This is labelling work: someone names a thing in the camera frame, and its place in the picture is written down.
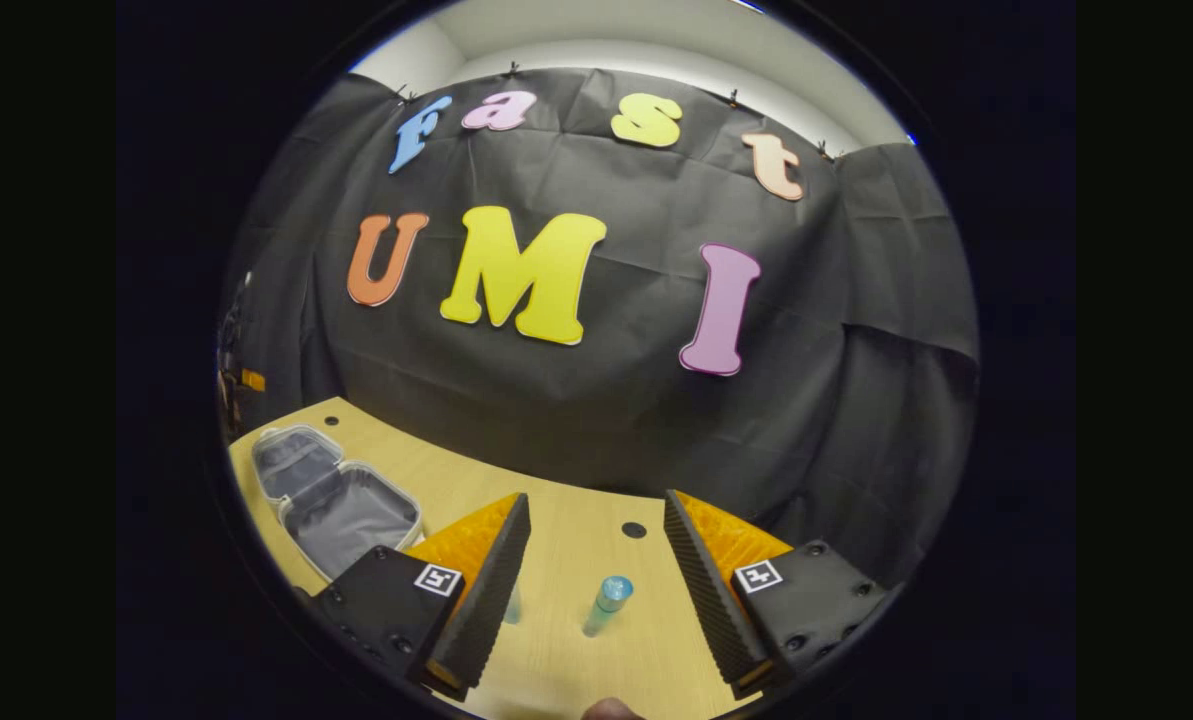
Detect black backdrop cloth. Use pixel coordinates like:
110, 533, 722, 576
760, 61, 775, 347
221, 68, 981, 591

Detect blue capped clear bottle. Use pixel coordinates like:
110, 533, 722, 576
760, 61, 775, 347
582, 575, 635, 639

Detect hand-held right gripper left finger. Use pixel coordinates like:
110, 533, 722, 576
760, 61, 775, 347
311, 492, 533, 704

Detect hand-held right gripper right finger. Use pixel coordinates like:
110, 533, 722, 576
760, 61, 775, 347
663, 489, 892, 701

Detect white suitcase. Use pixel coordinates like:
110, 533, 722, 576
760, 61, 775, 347
249, 424, 425, 584

